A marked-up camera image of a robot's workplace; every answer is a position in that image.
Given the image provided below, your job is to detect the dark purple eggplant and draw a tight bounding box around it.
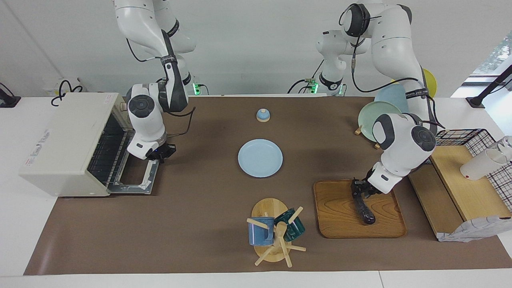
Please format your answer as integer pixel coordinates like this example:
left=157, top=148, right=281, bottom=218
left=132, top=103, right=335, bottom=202
left=352, top=192, right=376, bottom=225

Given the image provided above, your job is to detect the glass oven door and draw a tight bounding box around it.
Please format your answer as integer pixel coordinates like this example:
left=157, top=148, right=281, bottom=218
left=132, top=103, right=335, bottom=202
left=108, top=158, right=160, bottom=195

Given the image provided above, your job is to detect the light blue serving plate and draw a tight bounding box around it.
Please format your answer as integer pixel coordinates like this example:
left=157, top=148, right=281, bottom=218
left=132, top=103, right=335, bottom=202
left=238, top=139, right=284, bottom=178

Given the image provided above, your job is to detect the cream toaster oven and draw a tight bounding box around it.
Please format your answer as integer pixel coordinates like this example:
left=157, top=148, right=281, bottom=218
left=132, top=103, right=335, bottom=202
left=19, top=93, right=136, bottom=197

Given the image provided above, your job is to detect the wooden serving tray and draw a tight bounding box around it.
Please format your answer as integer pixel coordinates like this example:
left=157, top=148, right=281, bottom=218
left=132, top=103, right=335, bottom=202
left=313, top=180, right=408, bottom=239

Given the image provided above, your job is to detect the wooden plate rack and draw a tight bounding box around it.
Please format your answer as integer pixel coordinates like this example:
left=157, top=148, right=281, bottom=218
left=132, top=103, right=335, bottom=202
left=354, top=125, right=384, bottom=150

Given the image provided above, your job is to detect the pale green plate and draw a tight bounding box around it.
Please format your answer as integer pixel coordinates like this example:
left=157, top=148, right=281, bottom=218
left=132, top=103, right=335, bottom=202
left=358, top=101, right=402, bottom=142

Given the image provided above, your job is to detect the dark green mug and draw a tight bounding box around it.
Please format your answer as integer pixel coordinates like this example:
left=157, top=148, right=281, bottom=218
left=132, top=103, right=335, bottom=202
left=274, top=208, right=306, bottom=242

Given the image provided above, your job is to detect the brown table mat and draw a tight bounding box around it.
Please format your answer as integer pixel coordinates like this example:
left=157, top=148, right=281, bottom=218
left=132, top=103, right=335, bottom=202
left=23, top=96, right=512, bottom=276

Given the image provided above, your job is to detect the wooden mug tree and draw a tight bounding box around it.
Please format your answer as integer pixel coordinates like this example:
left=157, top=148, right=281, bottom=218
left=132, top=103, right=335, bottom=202
left=246, top=198, right=307, bottom=268

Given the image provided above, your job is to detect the light blue racked plate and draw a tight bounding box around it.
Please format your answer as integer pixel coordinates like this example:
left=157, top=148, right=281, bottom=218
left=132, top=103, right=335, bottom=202
left=374, top=83, right=410, bottom=114

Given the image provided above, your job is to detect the wooden stepped shelf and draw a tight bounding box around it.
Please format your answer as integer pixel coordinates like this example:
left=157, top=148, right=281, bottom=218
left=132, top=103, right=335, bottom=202
left=403, top=145, right=512, bottom=240

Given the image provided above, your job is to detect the blue mug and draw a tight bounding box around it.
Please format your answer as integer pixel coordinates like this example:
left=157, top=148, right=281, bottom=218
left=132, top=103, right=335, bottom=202
left=248, top=217, right=275, bottom=246

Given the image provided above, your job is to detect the white cup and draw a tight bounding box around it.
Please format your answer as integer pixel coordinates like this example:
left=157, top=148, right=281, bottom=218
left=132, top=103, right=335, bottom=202
left=460, top=136, right=512, bottom=181

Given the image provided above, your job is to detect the checkered grey cloth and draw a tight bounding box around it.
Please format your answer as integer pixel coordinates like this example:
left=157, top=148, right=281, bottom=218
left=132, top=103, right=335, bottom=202
left=437, top=215, right=512, bottom=243

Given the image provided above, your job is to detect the yellow plate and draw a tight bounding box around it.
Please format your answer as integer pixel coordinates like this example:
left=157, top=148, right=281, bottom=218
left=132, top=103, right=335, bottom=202
left=422, top=68, right=438, bottom=98

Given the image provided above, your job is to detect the black angled pole stand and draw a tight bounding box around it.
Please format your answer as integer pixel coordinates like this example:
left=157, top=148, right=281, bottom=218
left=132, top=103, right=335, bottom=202
left=466, top=64, right=512, bottom=108

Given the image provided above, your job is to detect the black clamp stand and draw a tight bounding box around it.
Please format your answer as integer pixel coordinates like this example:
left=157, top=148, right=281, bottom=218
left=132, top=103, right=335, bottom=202
left=0, top=83, right=21, bottom=108

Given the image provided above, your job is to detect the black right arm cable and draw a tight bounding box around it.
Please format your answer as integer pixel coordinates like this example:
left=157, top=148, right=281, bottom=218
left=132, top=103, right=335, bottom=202
left=126, top=38, right=196, bottom=138

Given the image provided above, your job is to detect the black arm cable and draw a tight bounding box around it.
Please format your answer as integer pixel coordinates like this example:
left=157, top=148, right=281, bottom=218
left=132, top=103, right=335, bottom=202
left=339, top=3, right=446, bottom=129
left=126, top=38, right=196, bottom=138

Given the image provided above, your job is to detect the metal wire oven rack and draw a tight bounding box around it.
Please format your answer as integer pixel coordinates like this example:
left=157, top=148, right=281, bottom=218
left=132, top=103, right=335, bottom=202
left=88, top=127, right=135, bottom=185

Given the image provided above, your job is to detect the black wire basket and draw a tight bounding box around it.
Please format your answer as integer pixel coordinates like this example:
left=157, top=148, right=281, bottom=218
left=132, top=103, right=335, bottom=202
left=403, top=128, right=512, bottom=212

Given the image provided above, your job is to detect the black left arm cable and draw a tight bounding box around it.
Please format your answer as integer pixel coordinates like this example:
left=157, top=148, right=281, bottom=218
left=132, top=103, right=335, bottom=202
left=339, top=3, right=446, bottom=129

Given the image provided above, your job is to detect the black base cable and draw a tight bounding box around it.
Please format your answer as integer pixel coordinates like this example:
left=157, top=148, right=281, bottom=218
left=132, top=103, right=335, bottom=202
left=288, top=60, right=325, bottom=94

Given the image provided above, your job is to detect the black oven power cable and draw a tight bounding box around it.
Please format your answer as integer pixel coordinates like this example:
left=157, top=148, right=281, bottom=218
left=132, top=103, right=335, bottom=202
left=50, top=79, right=84, bottom=107

